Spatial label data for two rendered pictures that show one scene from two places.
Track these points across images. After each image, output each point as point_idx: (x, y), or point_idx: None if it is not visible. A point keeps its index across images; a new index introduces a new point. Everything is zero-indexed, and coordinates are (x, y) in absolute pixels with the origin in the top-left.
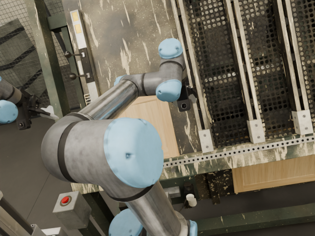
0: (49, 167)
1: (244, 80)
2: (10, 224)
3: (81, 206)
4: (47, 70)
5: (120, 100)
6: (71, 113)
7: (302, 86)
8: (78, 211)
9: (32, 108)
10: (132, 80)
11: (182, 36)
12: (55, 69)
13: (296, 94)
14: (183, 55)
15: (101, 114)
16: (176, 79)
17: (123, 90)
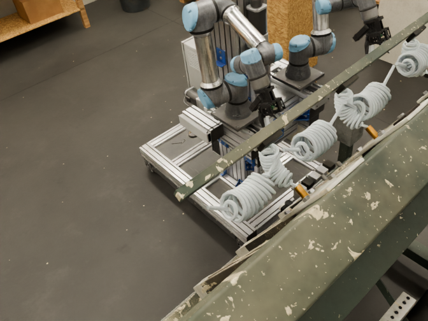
0: None
1: (271, 226)
2: None
3: (343, 128)
4: None
5: (241, 33)
6: (232, 6)
7: (210, 277)
8: (337, 123)
9: (367, 36)
10: (259, 45)
11: (361, 155)
12: None
13: (214, 272)
14: (244, 67)
15: (230, 20)
16: (234, 62)
17: (248, 35)
